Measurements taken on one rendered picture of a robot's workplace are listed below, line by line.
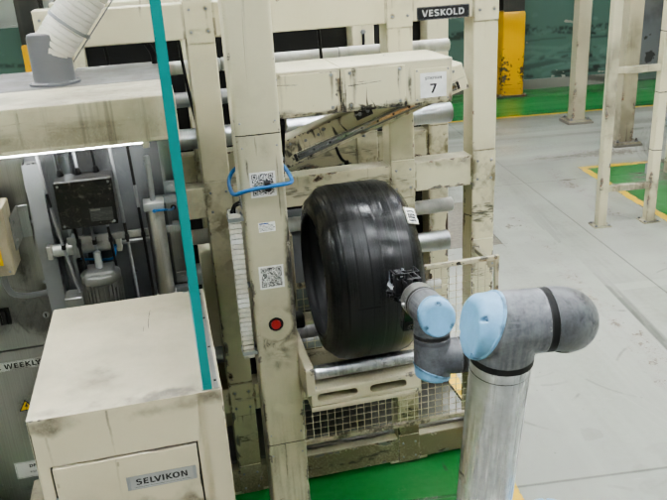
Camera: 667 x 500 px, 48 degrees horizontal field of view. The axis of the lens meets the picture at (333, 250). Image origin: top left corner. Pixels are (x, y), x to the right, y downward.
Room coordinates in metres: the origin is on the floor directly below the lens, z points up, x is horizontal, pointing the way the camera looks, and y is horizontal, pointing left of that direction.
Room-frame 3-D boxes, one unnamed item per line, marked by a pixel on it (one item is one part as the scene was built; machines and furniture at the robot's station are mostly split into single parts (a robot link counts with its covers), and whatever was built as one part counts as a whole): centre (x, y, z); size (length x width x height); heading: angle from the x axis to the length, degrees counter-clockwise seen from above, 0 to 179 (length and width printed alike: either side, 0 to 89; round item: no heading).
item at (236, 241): (2.11, 0.28, 1.19); 0.05 x 0.04 x 0.48; 12
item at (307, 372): (2.19, 0.13, 0.90); 0.40 x 0.03 x 0.10; 12
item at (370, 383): (2.09, -0.07, 0.84); 0.36 x 0.09 x 0.06; 102
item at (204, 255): (2.95, 0.53, 0.61); 0.33 x 0.06 x 0.86; 12
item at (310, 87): (2.55, -0.10, 1.71); 0.61 x 0.25 x 0.15; 102
